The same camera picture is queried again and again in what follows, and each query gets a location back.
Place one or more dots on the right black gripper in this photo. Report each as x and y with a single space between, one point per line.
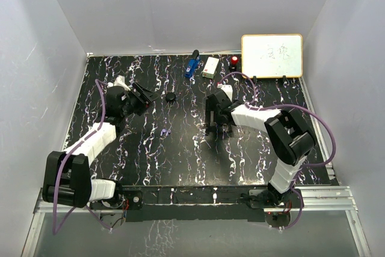
210 109

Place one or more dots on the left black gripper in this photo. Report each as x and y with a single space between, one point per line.
145 100

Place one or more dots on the black earbud charging case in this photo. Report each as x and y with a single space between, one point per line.
170 97

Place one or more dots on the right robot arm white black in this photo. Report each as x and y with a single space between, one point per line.
290 135

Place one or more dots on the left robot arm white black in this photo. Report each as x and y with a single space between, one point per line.
67 179

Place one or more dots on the white rectangular box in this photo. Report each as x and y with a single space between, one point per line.
210 67

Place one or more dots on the blue black tool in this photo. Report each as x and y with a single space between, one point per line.
192 63

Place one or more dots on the red emergency button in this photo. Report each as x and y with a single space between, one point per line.
233 66

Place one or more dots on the black front base bar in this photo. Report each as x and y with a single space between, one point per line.
199 203

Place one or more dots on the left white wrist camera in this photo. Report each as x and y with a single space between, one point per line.
120 81

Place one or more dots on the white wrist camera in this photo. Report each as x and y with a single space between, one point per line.
227 89
120 81

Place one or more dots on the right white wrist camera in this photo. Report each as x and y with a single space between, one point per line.
227 89

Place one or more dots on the white board wooden frame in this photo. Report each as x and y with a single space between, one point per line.
272 55

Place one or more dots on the aluminium frame rail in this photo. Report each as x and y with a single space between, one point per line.
204 221

